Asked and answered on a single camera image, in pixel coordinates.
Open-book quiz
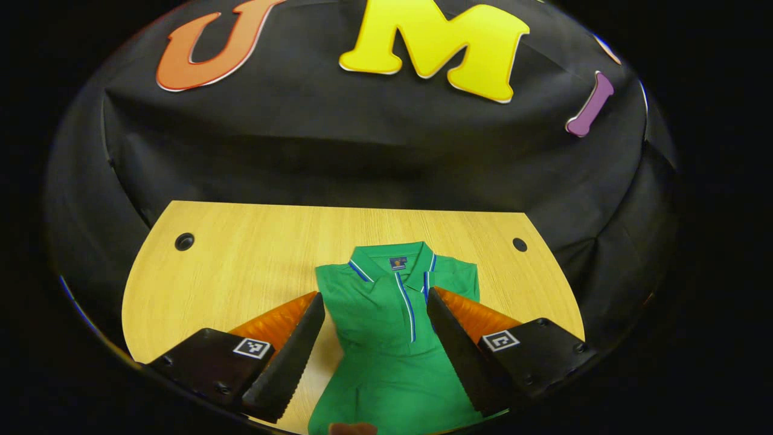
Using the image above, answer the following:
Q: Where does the green T-shirt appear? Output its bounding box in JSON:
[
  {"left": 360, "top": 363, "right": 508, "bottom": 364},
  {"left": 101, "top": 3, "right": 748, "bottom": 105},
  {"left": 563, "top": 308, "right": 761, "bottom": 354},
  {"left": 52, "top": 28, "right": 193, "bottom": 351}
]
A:
[{"left": 308, "top": 242, "right": 484, "bottom": 435}]

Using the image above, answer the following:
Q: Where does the black backdrop cloth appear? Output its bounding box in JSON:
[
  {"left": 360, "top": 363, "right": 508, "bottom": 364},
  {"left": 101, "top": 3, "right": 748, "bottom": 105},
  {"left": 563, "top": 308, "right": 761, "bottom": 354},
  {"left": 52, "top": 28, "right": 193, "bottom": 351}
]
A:
[{"left": 45, "top": 0, "right": 680, "bottom": 363}]

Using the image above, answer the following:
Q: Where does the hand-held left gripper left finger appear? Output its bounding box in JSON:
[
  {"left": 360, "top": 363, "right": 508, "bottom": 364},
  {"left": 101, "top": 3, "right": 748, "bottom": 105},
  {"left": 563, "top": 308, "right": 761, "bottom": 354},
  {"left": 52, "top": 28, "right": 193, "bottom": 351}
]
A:
[{"left": 147, "top": 291, "right": 327, "bottom": 424}]

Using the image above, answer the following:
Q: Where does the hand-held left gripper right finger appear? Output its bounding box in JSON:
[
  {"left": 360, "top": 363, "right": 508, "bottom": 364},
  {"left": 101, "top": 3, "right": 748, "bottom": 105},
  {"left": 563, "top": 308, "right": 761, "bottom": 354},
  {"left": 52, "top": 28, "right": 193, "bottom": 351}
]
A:
[{"left": 426, "top": 287, "right": 597, "bottom": 417}]

